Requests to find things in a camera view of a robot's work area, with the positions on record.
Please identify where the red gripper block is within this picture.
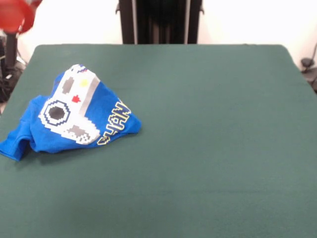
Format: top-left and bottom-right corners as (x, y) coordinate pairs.
(0, 0), (36, 67)

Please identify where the blue printed t-shirt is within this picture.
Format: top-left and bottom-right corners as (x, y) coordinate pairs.
(0, 63), (142, 162)

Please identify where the black equipment pile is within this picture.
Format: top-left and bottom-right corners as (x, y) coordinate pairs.
(0, 36), (27, 103)

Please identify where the dark green table cloth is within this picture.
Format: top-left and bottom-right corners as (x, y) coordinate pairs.
(0, 44), (317, 238)

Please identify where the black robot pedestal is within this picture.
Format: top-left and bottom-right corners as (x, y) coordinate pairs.
(115, 0), (205, 45)

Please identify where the black cable bundle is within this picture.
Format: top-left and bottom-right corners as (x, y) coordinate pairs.
(301, 42), (317, 94)

